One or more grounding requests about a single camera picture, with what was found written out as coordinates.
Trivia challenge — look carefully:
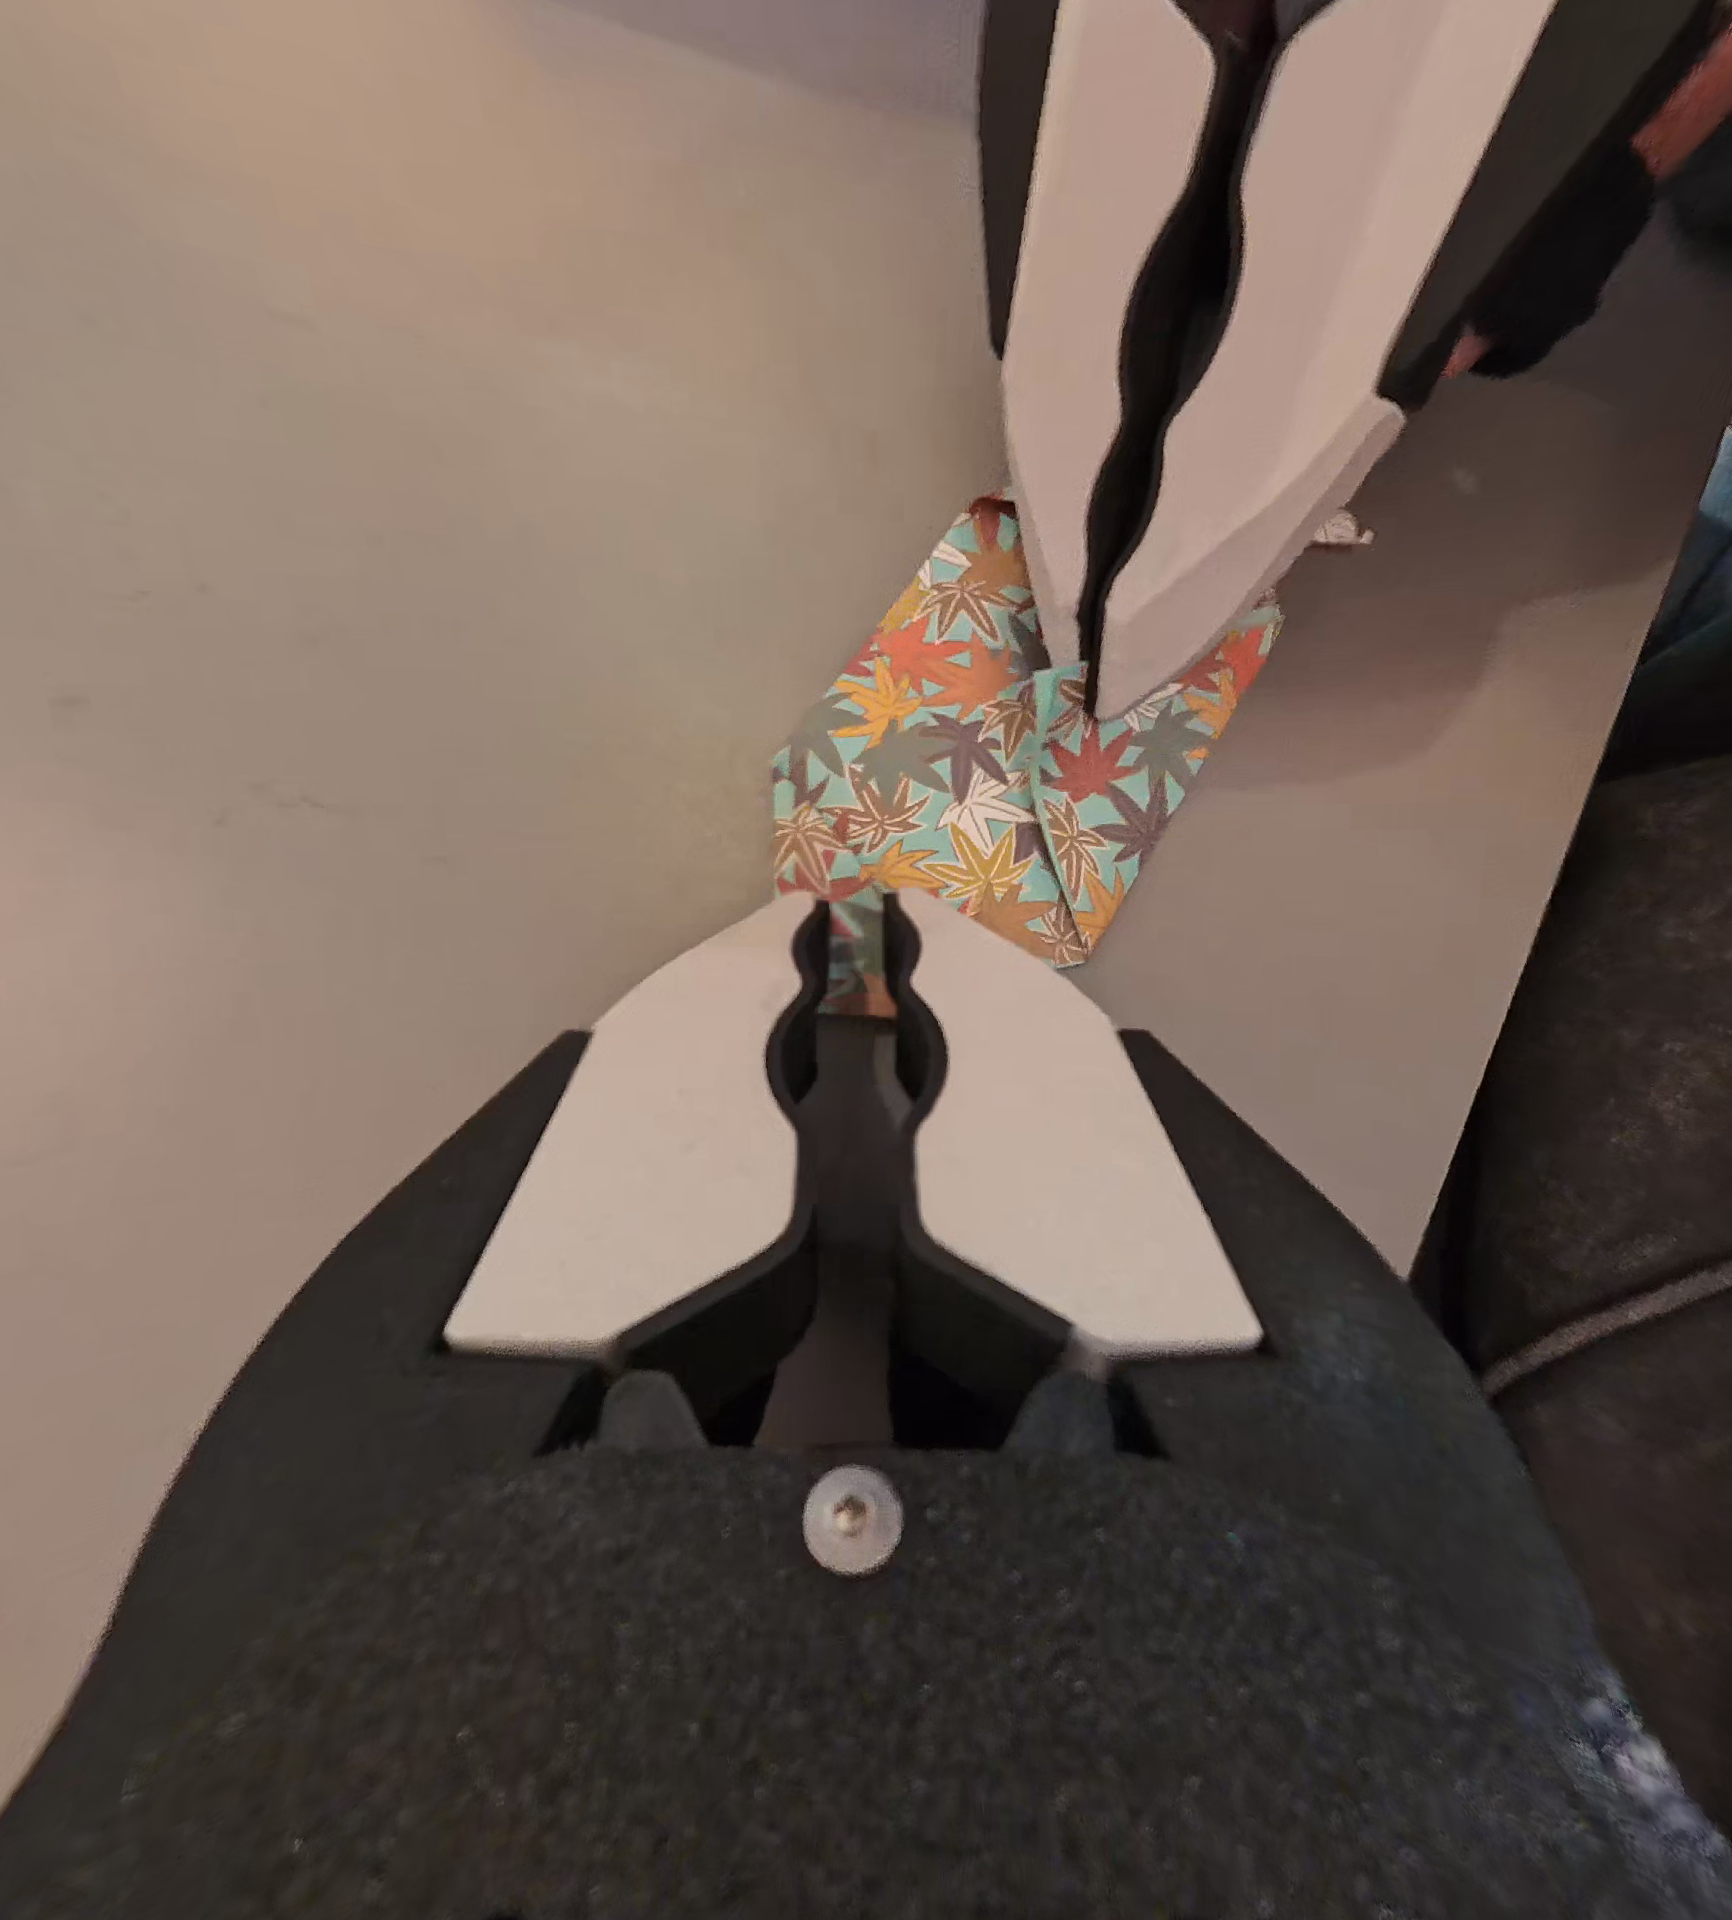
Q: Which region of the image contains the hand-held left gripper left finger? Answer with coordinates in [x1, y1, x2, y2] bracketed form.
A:
[441, 895, 832, 1453]

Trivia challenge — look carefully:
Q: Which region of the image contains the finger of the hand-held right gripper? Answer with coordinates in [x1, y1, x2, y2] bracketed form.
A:
[1089, 0, 1561, 719]
[1000, 0, 1231, 666]

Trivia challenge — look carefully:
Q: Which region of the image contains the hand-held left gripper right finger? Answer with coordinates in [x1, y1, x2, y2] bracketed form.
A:
[880, 893, 1267, 1453]

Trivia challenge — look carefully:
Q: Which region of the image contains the leaf-patterned teal origami paper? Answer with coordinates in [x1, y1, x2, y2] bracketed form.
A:
[767, 494, 1375, 1022]

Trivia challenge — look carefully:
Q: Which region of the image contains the person's right hand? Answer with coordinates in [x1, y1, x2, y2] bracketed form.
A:
[1442, 0, 1732, 378]

